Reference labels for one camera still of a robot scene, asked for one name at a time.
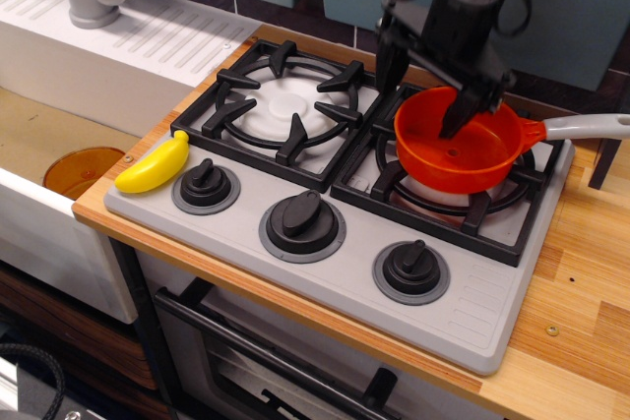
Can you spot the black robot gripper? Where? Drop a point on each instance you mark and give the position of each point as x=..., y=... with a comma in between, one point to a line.
x=450, y=39

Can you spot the black right burner grate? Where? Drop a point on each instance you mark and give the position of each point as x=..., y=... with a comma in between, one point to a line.
x=507, y=223

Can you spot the black burner grate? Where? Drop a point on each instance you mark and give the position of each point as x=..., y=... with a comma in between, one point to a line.
x=280, y=117
x=507, y=223

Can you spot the grey toy stove top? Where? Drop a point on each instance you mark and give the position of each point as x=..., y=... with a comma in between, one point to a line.
x=469, y=325

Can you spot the black left burner grate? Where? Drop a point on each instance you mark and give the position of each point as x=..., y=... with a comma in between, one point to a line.
x=280, y=117

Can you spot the black middle stove knob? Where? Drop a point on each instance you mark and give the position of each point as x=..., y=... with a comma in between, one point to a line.
x=302, y=229

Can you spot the black stove knob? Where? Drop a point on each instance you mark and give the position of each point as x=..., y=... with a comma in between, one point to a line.
x=411, y=273
x=302, y=229
x=206, y=189

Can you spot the black right stove knob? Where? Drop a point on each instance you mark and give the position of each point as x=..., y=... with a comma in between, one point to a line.
x=411, y=273

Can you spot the black left stove knob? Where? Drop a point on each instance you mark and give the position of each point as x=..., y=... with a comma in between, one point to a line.
x=206, y=189

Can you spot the yellow toy banana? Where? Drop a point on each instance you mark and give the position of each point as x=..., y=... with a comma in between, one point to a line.
x=157, y=167

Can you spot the toy oven door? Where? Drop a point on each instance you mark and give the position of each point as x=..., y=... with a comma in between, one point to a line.
x=251, y=362

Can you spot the white toy sink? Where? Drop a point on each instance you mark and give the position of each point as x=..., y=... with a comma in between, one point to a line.
x=65, y=89

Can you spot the orange translucent plate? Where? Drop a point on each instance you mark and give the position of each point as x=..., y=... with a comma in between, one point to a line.
x=74, y=173

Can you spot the orange pan with grey handle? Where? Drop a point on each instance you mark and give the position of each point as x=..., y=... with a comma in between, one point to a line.
x=482, y=153

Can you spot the dark wooden post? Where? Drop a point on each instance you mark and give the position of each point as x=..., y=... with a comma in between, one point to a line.
x=606, y=154

